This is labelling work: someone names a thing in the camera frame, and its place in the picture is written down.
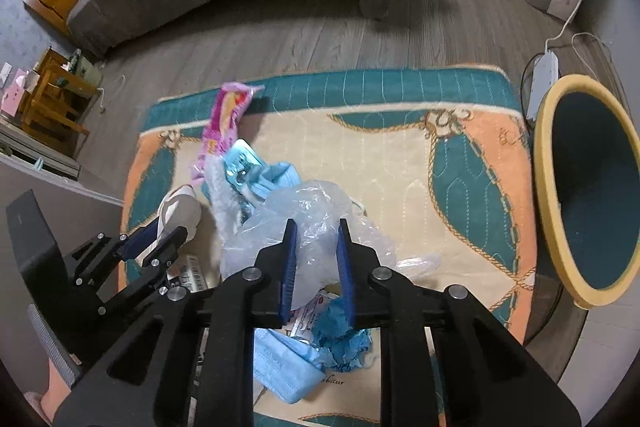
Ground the blue paper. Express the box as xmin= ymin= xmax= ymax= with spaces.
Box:
xmin=311 ymin=297 xmax=375 ymax=372

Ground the light blue face mask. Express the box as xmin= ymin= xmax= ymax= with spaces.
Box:
xmin=252 ymin=331 xmax=335 ymax=406
xmin=250 ymin=162 xmax=307 ymax=208

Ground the wooden nightstand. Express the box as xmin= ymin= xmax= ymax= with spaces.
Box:
xmin=20 ymin=47 xmax=104 ymax=158

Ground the white barcode carton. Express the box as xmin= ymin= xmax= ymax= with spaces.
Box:
xmin=167 ymin=254 xmax=210 ymax=293

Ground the white embossed tissue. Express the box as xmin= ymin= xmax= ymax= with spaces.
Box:
xmin=206 ymin=157 xmax=251 ymax=253

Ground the clear plastic bag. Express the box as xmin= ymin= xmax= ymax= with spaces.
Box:
xmin=220 ymin=179 xmax=397 ymax=308

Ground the pink snack wrapper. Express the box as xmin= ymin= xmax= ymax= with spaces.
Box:
xmin=192 ymin=82 xmax=266 ymax=188

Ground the white power strip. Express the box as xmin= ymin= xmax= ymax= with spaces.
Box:
xmin=529 ymin=52 xmax=561 ymax=120

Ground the green and white box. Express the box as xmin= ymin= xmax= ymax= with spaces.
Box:
xmin=64 ymin=48 xmax=104 ymax=88

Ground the yellow rimmed teal trash bin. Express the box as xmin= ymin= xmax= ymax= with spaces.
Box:
xmin=532 ymin=74 xmax=640 ymax=309

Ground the black cable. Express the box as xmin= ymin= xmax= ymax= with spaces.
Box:
xmin=520 ymin=56 xmax=540 ymax=122

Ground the pink box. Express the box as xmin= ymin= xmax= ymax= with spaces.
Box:
xmin=0 ymin=68 xmax=30 ymax=116

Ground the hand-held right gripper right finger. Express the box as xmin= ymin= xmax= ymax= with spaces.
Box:
xmin=336 ymin=218 xmax=584 ymax=427

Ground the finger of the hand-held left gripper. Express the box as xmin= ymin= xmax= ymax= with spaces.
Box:
xmin=65 ymin=226 xmax=170 ymax=289
xmin=96 ymin=226 xmax=189 ymax=317

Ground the teal and orange patterned rug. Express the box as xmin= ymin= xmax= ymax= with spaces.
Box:
xmin=120 ymin=67 xmax=540 ymax=427

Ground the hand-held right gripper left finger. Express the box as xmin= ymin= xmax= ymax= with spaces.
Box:
xmin=52 ymin=218 xmax=301 ymax=427

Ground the person's left forearm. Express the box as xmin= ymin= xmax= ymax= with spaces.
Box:
xmin=25 ymin=352 xmax=76 ymax=425

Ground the white power cable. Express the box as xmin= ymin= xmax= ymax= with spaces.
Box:
xmin=544 ymin=0 xmax=586 ymax=55

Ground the white paper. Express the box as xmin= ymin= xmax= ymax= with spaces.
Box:
xmin=157 ymin=186 xmax=202 ymax=253

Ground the white and red small packet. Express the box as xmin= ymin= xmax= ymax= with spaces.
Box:
xmin=289 ymin=291 xmax=342 ymax=339

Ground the thin white cable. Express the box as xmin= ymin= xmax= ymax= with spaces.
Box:
xmin=571 ymin=32 xmax=625 ymax=100

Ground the light blue mask packet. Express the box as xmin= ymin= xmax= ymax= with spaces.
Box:
xmin=224 ymin=139 xmax=267 ymax=190

